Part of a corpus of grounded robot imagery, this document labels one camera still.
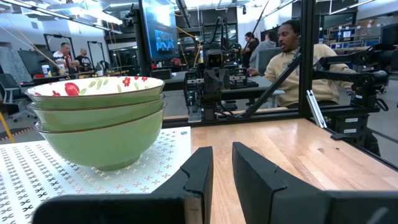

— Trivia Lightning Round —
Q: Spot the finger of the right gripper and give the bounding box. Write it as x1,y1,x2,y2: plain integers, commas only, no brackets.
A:
216,74,231,103
204,74,218,103

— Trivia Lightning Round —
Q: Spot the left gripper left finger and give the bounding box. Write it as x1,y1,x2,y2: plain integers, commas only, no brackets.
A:
32,146,214,224

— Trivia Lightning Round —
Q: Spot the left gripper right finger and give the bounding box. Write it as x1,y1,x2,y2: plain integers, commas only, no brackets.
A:
232,142,398,224

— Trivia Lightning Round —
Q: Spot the grey work desk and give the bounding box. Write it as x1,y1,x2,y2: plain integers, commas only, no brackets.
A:
161,71,280,101

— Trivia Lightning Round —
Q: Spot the white perforated metal shelf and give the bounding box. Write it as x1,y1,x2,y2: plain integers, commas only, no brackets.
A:
0,126,193,224

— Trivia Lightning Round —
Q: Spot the person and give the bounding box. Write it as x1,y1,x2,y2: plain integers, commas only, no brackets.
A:
74,47,93,72
243,30,261,68
248,19,357,109
52,42,77,74
248,29,279,71

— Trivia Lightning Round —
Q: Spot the monitor with blue screen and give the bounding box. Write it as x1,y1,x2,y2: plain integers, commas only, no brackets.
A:
139,0,180,62

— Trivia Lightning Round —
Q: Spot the silver aluminium bar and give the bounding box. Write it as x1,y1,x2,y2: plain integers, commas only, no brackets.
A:
305,89,328,129

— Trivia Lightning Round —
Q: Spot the grey office chair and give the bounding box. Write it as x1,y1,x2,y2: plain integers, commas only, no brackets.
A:
0,73,37,123

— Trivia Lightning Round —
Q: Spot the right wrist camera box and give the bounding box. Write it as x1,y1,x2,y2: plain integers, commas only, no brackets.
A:
205,49,224,68

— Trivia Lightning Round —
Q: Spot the black aluminium rig frame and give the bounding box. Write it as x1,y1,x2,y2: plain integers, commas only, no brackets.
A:
161,0,398,172

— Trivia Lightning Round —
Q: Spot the yellow hanging cable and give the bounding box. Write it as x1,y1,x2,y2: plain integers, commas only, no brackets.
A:
0,111,16,144

